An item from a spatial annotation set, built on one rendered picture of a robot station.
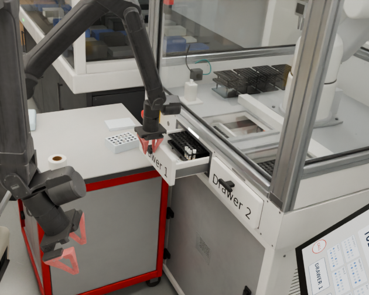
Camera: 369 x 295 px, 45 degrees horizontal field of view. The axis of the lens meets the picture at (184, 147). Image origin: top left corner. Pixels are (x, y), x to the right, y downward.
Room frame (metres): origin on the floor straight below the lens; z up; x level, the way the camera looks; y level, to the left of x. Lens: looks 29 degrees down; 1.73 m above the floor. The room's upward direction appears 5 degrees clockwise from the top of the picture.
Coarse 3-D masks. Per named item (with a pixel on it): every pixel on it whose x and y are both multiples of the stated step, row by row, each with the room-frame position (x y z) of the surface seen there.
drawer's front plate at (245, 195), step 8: (216, 160) 1.37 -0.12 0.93; (216, 168) 1.36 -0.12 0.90; (224, 168) 1.32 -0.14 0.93; (224, 176) 1.31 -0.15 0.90; (232, 176) 1.27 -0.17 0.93; (240, 184) 1.23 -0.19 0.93; (232, 192) 1.26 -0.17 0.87; (240, 192) 1.22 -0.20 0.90; (248, 192) 1.19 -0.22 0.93; (232, 200) 1.25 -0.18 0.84; (240, 200) 1.22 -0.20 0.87; (248, 200) 1.18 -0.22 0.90; (256, 200) 1.15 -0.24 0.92; (240, 208) 1.21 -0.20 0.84; (256, 208) 1.15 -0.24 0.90; (248, 216) 1.17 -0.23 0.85; (256, 216) 1.14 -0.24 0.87; (256, 224) 1.14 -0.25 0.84
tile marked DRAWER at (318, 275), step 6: (324, 258) 0.80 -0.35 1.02; (312, 264) 0.81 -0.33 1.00; (318, 264) 0.80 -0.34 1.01; (324, 264) 0.79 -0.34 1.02; (312, 270) 0.79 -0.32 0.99; (318, 270) 0.78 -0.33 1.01; (324, 270) 0.77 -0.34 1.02; (312, 276) 0.77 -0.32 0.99; (318, 276) 0.76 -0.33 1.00; (324, 276) 0.75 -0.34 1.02; (312, 282) 0.76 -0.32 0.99; (318, 282) 0.75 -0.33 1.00; (324, 282) 0.74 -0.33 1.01; (312, 288) 0.74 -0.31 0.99; (318, 288) 0.73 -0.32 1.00; (324, 288) 0.72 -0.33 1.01; (312, 294) 0.72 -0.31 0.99
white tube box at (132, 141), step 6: (126, 132) 1.76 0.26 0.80; (108, 138) 1.70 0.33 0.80; (114, 138) 1.70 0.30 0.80; (126, 138) 1.71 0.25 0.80; (132, 138) 1.71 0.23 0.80; (108, 144) 1.67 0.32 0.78; (114, 144) 1.65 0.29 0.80; (120, 144) 1.65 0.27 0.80; (126, 144) 1.67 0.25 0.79; (132, 144) 1.69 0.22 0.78; (138, 144) 1.71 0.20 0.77; (114, 150) 1.63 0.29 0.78; (120, 150) 1.65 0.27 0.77
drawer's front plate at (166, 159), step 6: (150, 144) 1.50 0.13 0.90; (156, 150) 1.45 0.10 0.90; (162, 150) 1.41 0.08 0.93; (156, 156) 1.45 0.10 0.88; (162, 156) 1.40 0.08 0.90; (168, 156) 1.37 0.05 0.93; (162, 162) 1.40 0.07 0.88; (168, 162) 1.36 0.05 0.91; (174, 162) 1.34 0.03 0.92; (156, 168) 1.44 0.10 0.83; (162, 168) 1.40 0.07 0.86; (168, 168) 1.36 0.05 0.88; (174, 168) 1.34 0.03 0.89; (162, 174) 1.40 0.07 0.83; (168, 174) 1.36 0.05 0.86; (174, 174) 1.34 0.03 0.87; (168, 180) 1.35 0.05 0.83; (174, 180) 1.35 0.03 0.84
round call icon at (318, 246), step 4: (324, 236) 0.87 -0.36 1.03; (320, 240) 0.87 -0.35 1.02; (324, 240) 0.86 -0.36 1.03; (312, 244) 0.87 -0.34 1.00; (316, 244) 0.86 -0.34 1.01; (320, 244) 0.86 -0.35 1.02; (324, 244) 0.85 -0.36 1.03; (312, 248) 0.86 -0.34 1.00; (316, 248) 0.85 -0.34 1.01; (320, 248) 0.84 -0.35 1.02; (324, 248) 0.83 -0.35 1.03; (312, 252) 0.85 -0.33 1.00; (316, 252) 0.84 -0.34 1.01
